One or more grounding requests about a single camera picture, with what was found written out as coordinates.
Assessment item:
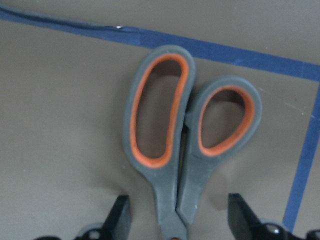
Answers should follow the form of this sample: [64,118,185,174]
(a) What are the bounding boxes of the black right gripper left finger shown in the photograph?
[34,195,132,240]

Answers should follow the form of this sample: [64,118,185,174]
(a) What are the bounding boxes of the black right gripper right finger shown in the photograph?
[228,192,320,240]

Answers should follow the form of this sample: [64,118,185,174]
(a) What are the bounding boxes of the grey orange handled scissors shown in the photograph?
[122,44,262,240]

